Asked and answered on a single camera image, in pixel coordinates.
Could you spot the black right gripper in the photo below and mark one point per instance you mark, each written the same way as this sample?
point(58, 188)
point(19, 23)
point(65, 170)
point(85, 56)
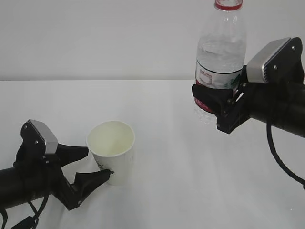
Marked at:
point(280, 102)

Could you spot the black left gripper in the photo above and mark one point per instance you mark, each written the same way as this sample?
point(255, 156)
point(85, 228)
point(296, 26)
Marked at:
point(41, 175)

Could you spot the white paper cup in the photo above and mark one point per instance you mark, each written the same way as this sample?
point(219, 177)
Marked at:
point(112, 145)

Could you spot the Nongfu Spring water bottle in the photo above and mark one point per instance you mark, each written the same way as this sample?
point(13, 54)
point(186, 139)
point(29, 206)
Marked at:
point(221, 47)

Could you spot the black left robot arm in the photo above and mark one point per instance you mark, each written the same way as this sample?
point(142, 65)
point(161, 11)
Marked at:
point(9, 184)

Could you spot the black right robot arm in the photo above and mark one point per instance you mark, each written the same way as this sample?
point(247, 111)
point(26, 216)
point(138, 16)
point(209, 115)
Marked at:
point(271, 89)

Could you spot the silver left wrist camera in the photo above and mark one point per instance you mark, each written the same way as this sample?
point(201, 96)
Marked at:
point(49, 139)

